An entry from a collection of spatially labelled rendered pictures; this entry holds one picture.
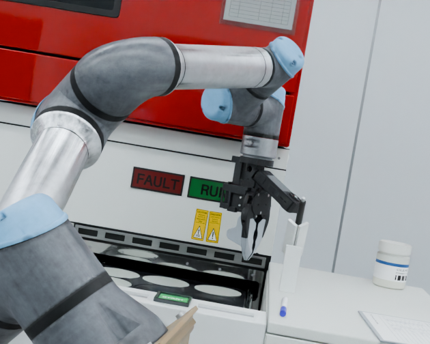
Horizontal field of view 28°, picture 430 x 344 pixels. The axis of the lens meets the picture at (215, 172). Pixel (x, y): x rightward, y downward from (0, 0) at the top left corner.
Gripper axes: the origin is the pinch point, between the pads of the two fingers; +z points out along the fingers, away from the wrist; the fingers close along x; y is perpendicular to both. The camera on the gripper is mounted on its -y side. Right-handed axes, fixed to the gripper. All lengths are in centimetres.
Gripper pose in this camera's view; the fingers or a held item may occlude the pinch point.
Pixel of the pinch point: (250, 254)
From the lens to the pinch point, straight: 178.4
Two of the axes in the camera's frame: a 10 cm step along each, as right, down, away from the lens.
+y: -8.1, -1.6, 5.6
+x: -5.6, -0.5, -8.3
